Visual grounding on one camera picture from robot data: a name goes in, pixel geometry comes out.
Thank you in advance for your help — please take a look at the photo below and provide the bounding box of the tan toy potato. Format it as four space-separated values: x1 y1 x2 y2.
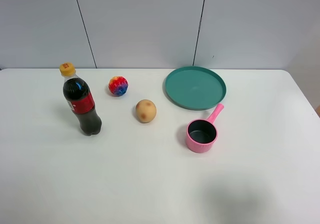
135 99 157 123

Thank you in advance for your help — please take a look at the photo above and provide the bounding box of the pink toy saucepan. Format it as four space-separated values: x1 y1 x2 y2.
185 103 224 153

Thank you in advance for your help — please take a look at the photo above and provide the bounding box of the teal round plate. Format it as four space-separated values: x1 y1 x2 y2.
163 66 227 111

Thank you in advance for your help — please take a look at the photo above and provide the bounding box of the multicoloured fuzzy ball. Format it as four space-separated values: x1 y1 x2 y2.
108 76 129 97

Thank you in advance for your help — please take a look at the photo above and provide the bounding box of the cola bottle yellow cap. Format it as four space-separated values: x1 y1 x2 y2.
59 62 102 136

